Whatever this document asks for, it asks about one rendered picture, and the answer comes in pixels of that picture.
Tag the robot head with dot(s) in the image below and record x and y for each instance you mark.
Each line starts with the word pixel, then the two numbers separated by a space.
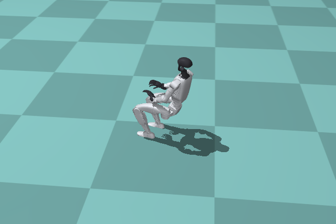
pixel 184 62

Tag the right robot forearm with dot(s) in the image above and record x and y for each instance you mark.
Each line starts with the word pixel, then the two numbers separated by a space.
pixel 167 85

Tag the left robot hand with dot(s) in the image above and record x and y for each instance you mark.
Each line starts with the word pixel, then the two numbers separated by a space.
pixel 150 94

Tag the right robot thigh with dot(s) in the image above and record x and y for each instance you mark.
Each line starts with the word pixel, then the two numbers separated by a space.
pixel 158 95

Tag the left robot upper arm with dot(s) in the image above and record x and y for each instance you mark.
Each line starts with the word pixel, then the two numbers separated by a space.
pixel 174 85

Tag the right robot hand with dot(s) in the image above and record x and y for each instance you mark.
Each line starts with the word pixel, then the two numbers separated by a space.
pixel 157 84

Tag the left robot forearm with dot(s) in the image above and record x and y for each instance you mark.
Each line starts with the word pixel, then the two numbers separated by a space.
pixel 158 99

